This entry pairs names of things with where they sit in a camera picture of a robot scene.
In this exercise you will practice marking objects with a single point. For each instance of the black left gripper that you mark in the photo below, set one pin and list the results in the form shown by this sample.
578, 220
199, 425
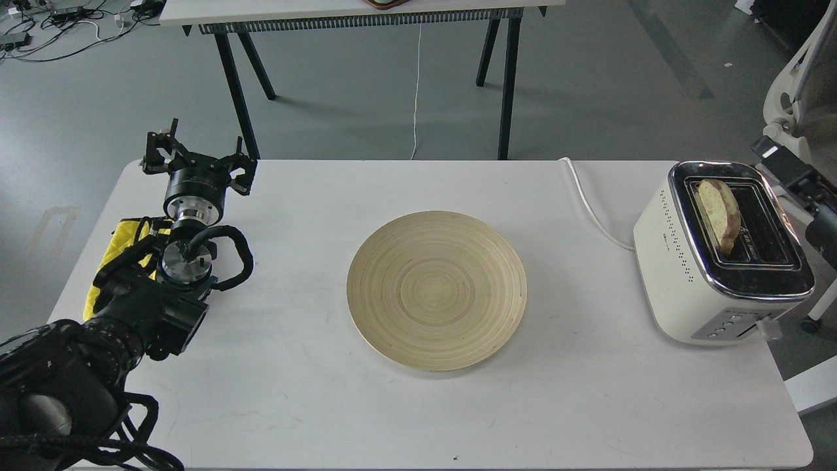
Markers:
197, 185

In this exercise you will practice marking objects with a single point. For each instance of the slice of white bread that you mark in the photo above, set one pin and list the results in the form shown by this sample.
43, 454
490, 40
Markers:
722, 210

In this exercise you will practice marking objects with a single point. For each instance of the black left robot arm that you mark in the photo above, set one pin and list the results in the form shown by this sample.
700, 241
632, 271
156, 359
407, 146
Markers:
64, 397

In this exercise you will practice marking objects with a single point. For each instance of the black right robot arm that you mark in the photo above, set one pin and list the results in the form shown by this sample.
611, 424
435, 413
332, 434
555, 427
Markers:
809, 189

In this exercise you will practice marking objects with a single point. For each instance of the white chrome toaster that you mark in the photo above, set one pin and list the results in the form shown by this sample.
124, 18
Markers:
697, 295

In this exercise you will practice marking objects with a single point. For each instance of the yellow cloth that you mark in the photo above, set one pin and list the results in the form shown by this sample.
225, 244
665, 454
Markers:
127, 233

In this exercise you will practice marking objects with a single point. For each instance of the white background table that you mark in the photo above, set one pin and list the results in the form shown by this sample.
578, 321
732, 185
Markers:
223, 19

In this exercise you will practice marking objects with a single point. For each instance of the round wooden plate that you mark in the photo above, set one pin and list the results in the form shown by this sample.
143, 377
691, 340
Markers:
436, 291

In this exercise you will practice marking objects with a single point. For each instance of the white office chair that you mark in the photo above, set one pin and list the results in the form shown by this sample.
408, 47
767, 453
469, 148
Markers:
799, 109

